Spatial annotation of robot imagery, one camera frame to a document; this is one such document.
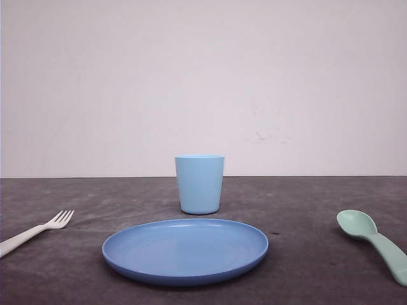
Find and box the white plastic fork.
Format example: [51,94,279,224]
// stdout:
[1,210,74,258]

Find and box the mint green plastic spoon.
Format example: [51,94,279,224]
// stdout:
[336,210,406,287]

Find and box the blue plastic plate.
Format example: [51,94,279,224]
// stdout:
[101,219,269,287]

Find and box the light blue plastic cup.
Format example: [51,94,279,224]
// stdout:
[175,154,224,215]

